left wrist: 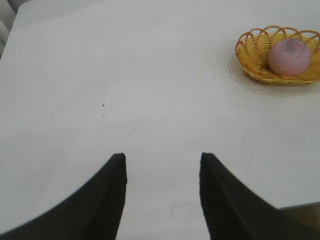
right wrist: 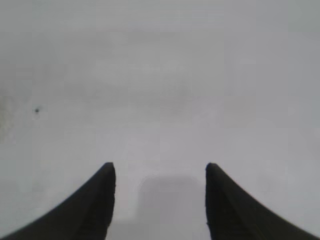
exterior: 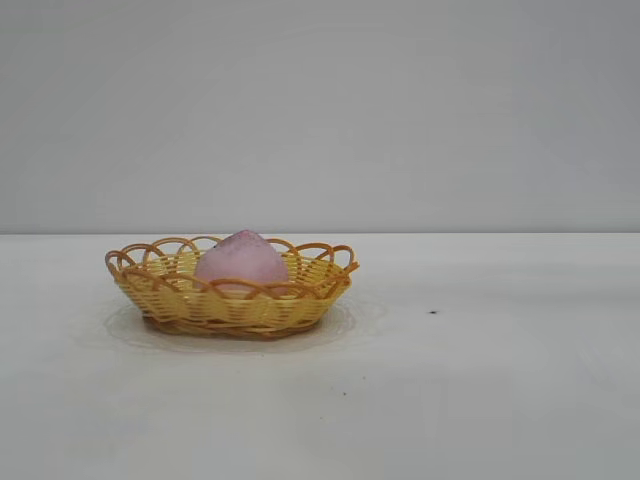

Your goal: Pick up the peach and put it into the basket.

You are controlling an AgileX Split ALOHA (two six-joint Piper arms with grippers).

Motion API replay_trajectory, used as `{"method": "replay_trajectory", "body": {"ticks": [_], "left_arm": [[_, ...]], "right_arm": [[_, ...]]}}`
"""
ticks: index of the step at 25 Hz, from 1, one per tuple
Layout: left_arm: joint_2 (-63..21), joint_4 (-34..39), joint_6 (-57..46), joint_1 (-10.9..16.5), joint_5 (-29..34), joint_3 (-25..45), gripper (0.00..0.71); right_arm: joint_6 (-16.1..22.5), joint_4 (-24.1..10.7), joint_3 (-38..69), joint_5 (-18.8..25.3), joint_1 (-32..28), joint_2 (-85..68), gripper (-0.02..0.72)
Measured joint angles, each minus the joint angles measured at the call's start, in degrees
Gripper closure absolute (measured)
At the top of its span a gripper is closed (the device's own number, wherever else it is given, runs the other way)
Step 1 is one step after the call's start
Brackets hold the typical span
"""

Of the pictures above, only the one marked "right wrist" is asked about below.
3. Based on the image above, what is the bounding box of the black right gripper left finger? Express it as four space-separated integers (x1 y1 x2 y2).
0 161 116 240

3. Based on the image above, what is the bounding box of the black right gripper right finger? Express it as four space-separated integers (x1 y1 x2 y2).
205 162 320 240

